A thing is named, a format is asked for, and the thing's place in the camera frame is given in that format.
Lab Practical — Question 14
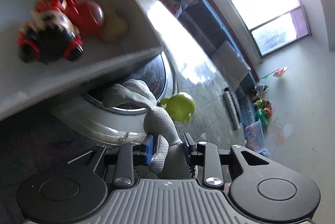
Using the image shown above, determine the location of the round metal tray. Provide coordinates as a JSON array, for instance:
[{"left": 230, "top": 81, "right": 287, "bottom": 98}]
[{"left": 51, "top": 52, "right": 177, "bottom": 145}]

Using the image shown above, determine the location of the brown peanut toy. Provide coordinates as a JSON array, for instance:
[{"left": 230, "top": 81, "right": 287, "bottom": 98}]
[{"left": 99, "top": 10, "right": 128, "bottom": 43}]

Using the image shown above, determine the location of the blue sofa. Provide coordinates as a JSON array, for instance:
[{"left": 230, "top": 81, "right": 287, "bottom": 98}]
[{"left": 177, "top": 0, "right": 256, "bottom": 124}]

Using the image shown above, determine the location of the clear plastic toy bin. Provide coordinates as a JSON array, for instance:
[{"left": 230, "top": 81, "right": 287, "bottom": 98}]
[{"left": 244, "top": 120, "right": 268, "bottom": 157}]

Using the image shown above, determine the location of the white remote control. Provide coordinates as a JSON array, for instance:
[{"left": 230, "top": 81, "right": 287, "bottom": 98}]
[{"left": 223, "top": 87, "right": 240, "bottom": 130}]

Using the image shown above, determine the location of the pile of small toys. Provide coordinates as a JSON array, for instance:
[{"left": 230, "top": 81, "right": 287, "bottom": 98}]
[{"left": 251, "top": 83, "right": 273, "bottom": 127}]

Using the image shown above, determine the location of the red black toy car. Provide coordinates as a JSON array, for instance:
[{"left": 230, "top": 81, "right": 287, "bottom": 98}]
[{"left": 18, "top": 9, "right": 84, "bottom": 64}]

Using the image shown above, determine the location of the white cardboard box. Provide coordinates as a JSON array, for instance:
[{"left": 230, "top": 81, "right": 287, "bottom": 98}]
[{"left": 1, "top": 0, "right": 163, "bottom": 119}]

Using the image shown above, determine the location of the white folded cushion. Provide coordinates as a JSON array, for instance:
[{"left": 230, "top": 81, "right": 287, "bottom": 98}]
[{"left": 211, "top": 40, "right": 251, "bottom": 91}]

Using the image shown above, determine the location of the red round toy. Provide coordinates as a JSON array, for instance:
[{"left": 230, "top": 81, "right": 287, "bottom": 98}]
[{"left": 36, "top": 0, "right": 104, "bottom": 37}]

